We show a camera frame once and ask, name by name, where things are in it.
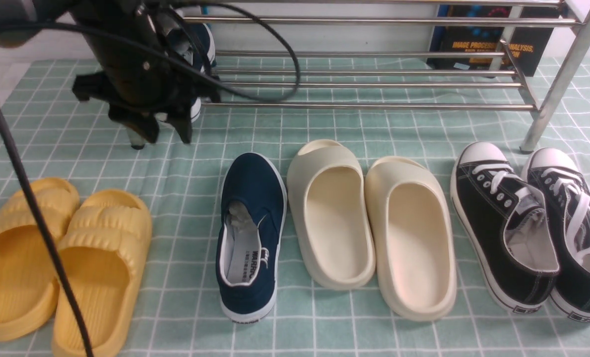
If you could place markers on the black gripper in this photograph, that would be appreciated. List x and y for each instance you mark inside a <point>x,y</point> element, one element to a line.
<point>130,79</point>

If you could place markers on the navy slip-on shoe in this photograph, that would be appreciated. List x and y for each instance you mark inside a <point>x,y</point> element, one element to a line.
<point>253,210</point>
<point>193,42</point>

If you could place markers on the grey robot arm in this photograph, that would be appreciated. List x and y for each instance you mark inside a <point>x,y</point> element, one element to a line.
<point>20,12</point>

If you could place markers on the steel shoe rack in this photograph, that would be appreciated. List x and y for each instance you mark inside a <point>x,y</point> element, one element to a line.
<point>320,37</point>

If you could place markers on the right yellow slide sandal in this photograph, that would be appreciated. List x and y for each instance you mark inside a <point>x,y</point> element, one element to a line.
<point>104,254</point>

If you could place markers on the yellow slide sandal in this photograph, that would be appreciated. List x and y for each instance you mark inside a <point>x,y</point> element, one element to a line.
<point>29,288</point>
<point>104,254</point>

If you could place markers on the left cream foam slipper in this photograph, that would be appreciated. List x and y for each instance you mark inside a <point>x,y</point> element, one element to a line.
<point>325,186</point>

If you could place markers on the cream foam slipper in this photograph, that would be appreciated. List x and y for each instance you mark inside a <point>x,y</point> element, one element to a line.
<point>411,226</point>
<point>325,186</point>

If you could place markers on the left yellow slide sandal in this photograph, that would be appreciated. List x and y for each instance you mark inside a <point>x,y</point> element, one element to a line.
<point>29,288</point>

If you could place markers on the green checkered tablecloth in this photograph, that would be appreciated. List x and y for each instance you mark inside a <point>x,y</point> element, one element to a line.
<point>178,311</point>

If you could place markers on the right cream foam slipper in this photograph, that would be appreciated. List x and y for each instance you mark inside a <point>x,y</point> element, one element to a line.
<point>411,226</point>

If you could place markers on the black image processing book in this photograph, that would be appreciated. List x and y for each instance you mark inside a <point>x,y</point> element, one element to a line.
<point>527,44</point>

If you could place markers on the left black canvas sneaker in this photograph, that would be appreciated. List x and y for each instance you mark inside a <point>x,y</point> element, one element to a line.
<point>506,221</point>

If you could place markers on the black canvas sneaker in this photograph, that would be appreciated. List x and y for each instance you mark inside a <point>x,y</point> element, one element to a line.
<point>506,221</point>
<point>567,198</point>

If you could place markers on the right black canvas sneaker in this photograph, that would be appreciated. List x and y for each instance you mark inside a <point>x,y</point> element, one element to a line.
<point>567,198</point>

